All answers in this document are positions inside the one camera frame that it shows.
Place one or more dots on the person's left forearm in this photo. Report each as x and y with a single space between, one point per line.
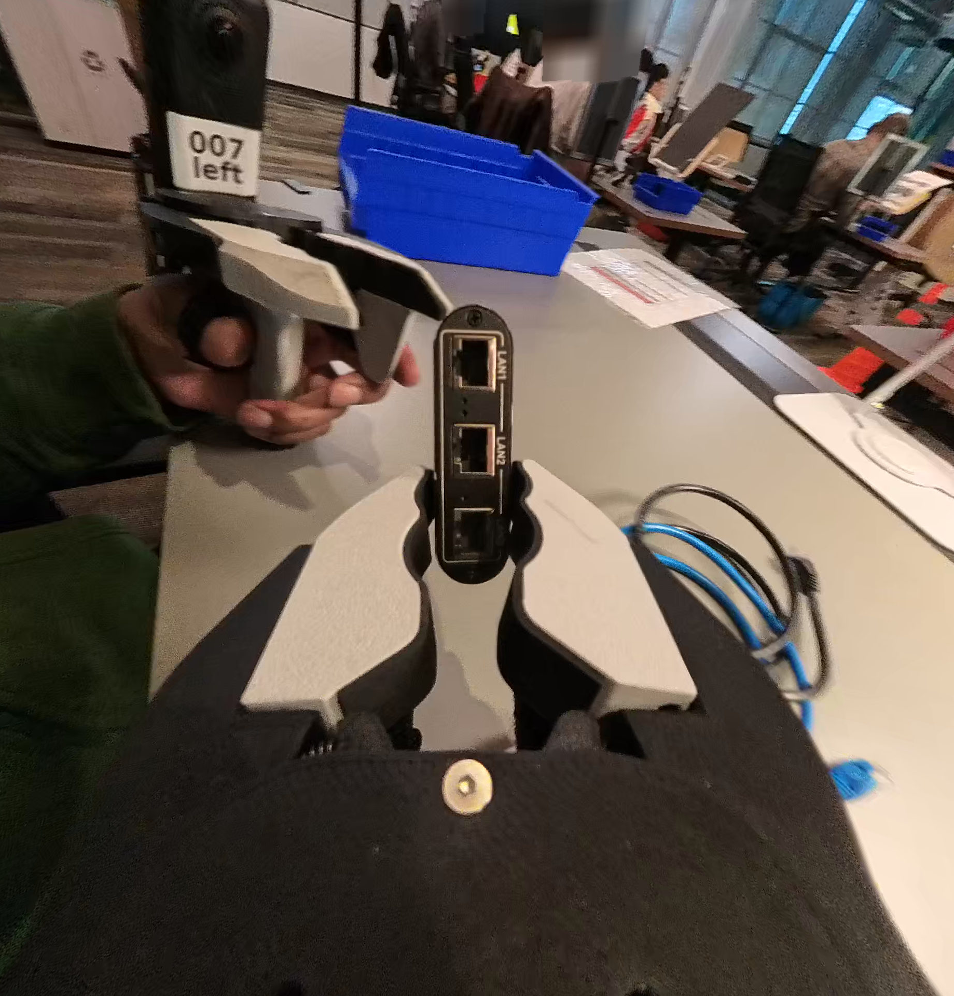
56 389

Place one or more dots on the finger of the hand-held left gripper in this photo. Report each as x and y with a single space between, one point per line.
391 288
290 280

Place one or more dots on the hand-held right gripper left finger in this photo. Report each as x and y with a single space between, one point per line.
344 607

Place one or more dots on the person's left hand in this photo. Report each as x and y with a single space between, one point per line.
290 420

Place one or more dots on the black ethernet switch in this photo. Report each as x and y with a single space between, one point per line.
477 404

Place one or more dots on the green sweatshirt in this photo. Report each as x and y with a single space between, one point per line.
56 661

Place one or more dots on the blue plastic bin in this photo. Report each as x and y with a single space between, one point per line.
461 226

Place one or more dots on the white board stand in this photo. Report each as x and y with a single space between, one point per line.
835 436

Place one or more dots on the laminated instruction sheet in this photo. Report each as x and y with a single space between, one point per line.
648 288

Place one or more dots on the small blue bin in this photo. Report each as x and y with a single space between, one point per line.
667 194

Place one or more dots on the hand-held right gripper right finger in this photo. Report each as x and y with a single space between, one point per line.
593 607

